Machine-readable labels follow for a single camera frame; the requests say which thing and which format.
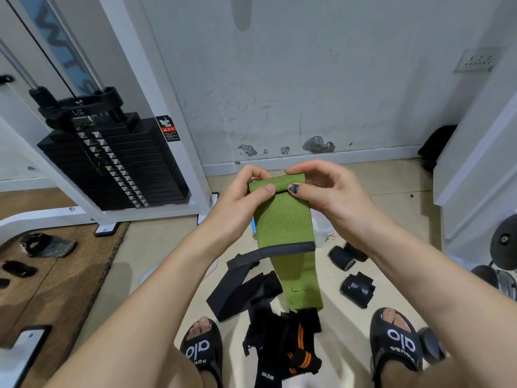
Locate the green wrist wrap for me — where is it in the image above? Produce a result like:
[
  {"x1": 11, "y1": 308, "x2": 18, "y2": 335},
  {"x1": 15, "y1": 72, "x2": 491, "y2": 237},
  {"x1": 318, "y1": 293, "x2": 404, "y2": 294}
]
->
[{"x1": 247, "y1": 173, "x2": 325, "y2": 313}]

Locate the white gym frame post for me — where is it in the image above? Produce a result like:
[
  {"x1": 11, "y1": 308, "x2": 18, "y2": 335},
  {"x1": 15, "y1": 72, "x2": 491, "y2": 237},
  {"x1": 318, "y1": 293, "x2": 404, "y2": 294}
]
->
[{"x1": 432, "y1": 34, "x2": 517, "y2": 264}]

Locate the brown floor mat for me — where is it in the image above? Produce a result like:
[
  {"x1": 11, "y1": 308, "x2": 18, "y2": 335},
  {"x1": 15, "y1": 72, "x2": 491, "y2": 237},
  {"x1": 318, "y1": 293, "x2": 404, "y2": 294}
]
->
[{"x1": 0, "y1": 187, "x2": 131, "y2": 356}]

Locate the white gym machine frame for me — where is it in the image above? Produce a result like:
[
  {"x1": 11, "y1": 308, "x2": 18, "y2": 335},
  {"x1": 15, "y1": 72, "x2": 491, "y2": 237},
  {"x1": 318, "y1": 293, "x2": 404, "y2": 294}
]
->
[{"x1": 0, "y1": 0, "x2": 221, "y2": 248}]

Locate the person's right foot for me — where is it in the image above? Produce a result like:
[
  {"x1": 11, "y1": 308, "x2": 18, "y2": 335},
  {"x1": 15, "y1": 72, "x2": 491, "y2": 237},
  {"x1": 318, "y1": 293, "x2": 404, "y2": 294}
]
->
[{"x1": 380, "y1": 308, "x2": 422, "y2": 388}]

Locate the small black pad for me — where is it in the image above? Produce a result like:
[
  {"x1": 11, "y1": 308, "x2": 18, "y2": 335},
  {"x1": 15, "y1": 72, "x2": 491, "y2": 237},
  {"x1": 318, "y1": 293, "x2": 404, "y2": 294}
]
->
[{"x1": 2, "y1": 260, "x2": 39, "y2": 278}]

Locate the warning label sticker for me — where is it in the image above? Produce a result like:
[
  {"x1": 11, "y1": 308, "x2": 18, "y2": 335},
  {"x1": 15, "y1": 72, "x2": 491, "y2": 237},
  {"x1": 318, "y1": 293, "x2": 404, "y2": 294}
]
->
[{"x1": 155, "y1": 115, "x2": 181, "y2": 143}]

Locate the white wall socket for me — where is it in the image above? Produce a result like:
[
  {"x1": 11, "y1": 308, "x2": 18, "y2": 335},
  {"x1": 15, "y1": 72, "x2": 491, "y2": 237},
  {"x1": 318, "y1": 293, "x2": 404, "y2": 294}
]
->
[{"x1": 453, "y1": 48, "x2": 502, "y2": 74}]

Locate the person's right hand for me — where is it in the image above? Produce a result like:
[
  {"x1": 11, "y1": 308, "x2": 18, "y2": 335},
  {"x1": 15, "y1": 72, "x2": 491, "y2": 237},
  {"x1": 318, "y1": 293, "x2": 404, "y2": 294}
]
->
[{"x1": 285, "y1": 159, "x2": 391, "y2": 250}]

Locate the person's right forearm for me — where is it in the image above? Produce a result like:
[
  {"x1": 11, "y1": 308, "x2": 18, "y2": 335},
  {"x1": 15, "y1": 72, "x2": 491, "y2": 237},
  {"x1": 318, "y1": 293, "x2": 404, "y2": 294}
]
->
[{"x1": 351, "y1": 222, "x2": 517, "y2": 388}]

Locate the black bag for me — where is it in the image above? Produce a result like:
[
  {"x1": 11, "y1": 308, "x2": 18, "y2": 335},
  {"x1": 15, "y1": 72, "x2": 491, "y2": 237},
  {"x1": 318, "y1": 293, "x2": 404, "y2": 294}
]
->
[{"x1": 418, "y1": 124, "x2": 458, "y2": 172}]

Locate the black wide strap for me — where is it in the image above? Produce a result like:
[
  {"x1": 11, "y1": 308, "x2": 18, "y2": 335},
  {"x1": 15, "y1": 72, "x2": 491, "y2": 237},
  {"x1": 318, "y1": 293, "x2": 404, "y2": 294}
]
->
[{"x1": 206, "y1": 254, "x2": 284, "y2": 323}]

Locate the black weight stack top bracket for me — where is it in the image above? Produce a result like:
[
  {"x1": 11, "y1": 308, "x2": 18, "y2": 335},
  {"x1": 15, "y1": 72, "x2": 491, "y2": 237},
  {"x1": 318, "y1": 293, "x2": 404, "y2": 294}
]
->
[{"x1": 28, "y1": 86, "x2": 140, "y2": 130}]

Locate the person's left forearm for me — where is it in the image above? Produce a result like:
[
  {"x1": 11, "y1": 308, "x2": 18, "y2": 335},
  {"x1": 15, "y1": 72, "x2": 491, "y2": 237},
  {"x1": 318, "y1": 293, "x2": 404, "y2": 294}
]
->
[{"x1": 42, "y1": 224, "x2": 245, "y2": 388}]

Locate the black round weight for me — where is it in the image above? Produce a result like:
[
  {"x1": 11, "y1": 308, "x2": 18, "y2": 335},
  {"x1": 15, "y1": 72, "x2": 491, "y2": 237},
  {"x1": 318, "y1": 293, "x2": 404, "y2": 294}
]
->
[{"x1": 417, "y1": 327, "x2": 447, "y2": 365}]

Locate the person's right black slipper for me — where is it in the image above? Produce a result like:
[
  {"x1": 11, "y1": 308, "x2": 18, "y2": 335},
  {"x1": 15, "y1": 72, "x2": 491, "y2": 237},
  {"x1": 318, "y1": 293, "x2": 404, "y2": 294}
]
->
[{"x1": 369, "y1": 307, "x2": 424, "y2": 387}]

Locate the person's left hand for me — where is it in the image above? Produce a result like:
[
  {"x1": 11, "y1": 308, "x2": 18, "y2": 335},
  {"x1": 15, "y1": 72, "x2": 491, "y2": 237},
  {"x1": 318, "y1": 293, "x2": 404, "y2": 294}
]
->
[{"x1": 201, "y1": 164, "x2": 277, "y2": 250}]

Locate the chrome guide rod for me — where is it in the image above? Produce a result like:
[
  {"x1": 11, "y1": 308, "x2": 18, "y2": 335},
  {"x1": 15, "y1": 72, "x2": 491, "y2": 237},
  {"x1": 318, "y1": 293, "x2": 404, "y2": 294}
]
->
[
  {"x1": 48, "y1": 8, "x2": 105, "y2": 94},
  {"x1": 0, "y1": 36, "x2": 41, "y2": 93}
]

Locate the black weight plate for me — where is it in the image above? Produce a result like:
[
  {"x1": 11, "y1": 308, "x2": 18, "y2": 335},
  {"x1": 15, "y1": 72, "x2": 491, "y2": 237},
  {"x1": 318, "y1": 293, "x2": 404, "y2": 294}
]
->
[{"x1": 489, "y1": 214, "x2": 517, "y2": 271}]

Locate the black orange wrist wrap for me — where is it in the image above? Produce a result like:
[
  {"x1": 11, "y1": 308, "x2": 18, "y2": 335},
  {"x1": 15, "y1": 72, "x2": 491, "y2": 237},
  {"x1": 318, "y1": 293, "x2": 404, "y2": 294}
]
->
[{"x1": 242, "y1": 309, "x2": 324, "y2": 388}]

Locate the white metal base plate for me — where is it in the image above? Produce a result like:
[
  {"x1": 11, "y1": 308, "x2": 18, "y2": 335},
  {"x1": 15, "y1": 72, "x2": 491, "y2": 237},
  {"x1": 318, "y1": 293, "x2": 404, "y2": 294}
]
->
[{"x1": 0, "y1": 325, "x2": 53, "y2": 388}]

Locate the person's left black slipper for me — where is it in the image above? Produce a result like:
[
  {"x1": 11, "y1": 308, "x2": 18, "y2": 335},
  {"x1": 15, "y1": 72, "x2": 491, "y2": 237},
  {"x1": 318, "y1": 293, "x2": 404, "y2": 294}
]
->
[{"x1": 179, "y1": 317, "x2": 224, "y2": 388}]

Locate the person's black slipper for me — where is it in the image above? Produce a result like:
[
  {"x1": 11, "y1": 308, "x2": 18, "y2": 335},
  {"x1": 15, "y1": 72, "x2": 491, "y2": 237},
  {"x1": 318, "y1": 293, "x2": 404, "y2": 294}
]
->
[
  {"x1": 369, "y1": 307, "x2": 424, "y2": 387},
  {"x1": 179, "y1": 317, "x2": 224, "y2": 388}
]

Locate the person's foot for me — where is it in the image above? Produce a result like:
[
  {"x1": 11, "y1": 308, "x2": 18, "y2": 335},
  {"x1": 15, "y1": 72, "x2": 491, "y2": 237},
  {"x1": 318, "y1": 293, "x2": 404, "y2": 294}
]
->
[
  {"x1": 380, "y1": 308, "x2": 422, "y2": 388},
  {"x1": 187, "y1": 317, "x2": 221, "y2": 388}
]

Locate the black steel cable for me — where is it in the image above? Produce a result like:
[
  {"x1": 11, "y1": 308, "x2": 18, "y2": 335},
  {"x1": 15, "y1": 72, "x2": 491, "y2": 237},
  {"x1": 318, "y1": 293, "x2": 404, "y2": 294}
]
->
[{"x1": 3, "y1": 0, "x2": 78, "y2": 98}]

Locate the black grey glove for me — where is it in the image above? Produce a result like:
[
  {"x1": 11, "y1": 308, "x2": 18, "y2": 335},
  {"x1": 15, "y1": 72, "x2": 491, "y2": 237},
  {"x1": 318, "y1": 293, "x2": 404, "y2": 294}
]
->
[{"x1": 19, "y1": 233, "x2": 78, "y2": 258}]

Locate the black dumbbell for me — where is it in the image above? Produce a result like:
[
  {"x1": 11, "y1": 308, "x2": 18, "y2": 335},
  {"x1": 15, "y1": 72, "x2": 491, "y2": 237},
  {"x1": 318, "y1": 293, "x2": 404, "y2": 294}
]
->
[{"x1": 470, "y1": 264, "x2": 517, "y2": 302}]

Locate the rolled black wrap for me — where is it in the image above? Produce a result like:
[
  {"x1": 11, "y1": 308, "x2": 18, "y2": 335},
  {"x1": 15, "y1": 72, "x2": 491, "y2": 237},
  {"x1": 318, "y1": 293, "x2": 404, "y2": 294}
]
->
[
  {"x1": 343, "y1": 241, "x2": 369, "y2": 263},
  {"x1": 340, "y1": 272, "x2": 376, "y2": 310},
  {"x1": 327, "y1": 245, "x2": 357, "y2": 272}
]

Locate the person's left foot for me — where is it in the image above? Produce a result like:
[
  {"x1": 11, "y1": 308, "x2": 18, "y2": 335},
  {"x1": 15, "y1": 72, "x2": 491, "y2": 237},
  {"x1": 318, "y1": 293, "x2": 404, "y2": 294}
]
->
[{"x1": 187, "y1": 317, "x2": 221, "y2": 388}]

